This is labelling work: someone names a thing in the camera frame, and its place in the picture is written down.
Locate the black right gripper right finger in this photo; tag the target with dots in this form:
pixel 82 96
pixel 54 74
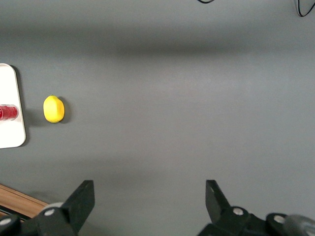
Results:
pixel 217 204

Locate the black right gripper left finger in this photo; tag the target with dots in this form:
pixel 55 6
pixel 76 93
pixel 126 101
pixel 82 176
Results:
pixel 78 204

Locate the white rectangular tray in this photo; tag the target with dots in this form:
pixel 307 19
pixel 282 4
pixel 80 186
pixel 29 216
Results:
pixel 9 108

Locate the yellow lemon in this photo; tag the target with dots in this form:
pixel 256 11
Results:
pixel 53 109

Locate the red transparent plastic cup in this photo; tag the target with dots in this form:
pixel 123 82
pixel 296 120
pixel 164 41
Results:
pixel 8 112

